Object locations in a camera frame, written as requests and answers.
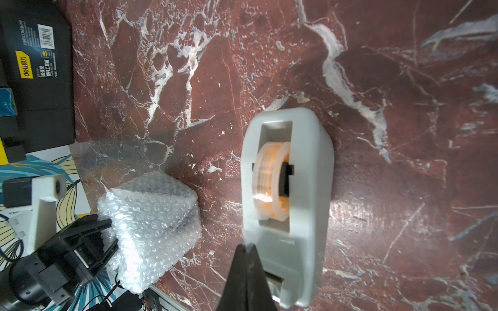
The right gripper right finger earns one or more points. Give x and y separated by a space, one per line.
258 295

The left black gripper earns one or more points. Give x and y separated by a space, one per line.
53 273

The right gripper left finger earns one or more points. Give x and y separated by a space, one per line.
234 297

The clear bubble wrap sheet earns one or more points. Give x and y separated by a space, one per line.
155 222

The white tape dispenser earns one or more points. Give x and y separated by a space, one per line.
291 252

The clear orange tape roll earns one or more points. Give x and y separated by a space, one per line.
266 182

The yellow black toolbox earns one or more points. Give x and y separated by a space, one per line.
37 109

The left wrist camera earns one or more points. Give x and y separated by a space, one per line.
29 208

